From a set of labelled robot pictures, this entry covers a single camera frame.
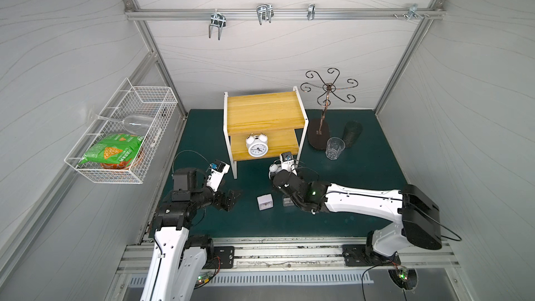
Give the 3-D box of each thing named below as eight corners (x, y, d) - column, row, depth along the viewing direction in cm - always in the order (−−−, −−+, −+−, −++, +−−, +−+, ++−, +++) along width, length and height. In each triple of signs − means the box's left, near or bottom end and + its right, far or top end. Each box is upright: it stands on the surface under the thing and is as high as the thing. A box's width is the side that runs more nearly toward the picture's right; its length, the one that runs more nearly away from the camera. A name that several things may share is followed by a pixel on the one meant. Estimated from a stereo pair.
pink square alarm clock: (259, 211, 86) (258, 206, 81) (257, 202, 89) (256, 196, 84) (273, 208, 87) (273, 202, 82) (271, 199, 90) (271, 193, 85)
